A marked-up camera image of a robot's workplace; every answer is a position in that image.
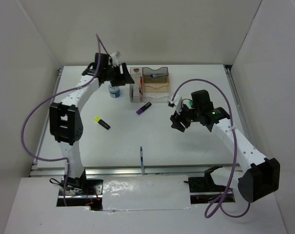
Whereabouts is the purple black highlighter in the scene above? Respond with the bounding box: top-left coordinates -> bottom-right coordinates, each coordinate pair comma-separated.
136,102 -> 152,115

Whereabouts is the yellow black highlighter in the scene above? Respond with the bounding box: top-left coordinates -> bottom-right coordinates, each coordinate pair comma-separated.
94,117 -> 111,130

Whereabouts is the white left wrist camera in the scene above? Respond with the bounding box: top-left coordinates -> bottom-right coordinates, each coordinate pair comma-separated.
110,51 -> 121,67

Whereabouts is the blue capped marker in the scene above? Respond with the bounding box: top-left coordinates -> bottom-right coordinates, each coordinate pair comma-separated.
149,73 -> 166,78

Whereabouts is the dark smoky plastic tray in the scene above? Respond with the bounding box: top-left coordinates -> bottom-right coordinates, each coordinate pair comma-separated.
142,67 -> 169,77

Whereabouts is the long clear smoky tray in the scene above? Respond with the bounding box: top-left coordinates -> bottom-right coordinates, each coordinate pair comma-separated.
129,67 -> 143,103

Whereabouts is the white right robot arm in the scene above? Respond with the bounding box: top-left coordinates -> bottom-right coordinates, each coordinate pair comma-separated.
168,90 -> 280,203

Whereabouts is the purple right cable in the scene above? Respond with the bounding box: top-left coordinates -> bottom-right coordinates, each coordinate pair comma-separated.
173,78 -> 252,219

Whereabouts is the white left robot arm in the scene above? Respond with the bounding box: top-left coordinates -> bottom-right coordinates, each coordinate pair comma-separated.
49,51 -> 134,195

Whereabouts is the blue clear pen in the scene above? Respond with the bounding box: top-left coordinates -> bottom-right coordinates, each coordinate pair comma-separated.
140,146 -> 145,175

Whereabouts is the round blue white tin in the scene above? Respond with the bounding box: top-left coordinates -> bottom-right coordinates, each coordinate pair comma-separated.
108,84 -> 121,98

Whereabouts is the white foam front panel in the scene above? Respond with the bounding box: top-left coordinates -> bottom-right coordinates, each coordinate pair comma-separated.
102,175 -> 191,211

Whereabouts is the purple cable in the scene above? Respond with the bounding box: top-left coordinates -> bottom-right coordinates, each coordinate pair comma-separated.
173,78 -> 252,219
20,34 -> 109,207

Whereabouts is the clear plastic tray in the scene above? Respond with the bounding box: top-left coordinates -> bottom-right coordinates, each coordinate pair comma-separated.
143,92 -> 170,103

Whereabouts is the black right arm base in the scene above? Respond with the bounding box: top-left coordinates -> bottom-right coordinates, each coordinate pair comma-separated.
184,167 -> 225,204

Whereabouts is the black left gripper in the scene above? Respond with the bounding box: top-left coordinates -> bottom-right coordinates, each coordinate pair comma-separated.
103,62 -> 134,87

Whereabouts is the red gel pen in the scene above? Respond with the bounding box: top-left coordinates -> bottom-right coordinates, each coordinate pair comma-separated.
138,76 -> 143,96

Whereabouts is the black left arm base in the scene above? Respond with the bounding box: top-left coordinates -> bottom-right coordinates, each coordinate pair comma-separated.
49,178 -> 104,211

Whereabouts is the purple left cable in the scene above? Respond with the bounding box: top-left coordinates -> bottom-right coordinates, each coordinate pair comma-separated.
20,34 -> 109,207

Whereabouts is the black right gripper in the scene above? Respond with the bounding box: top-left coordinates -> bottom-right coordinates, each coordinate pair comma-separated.
170,102 -> 201,133

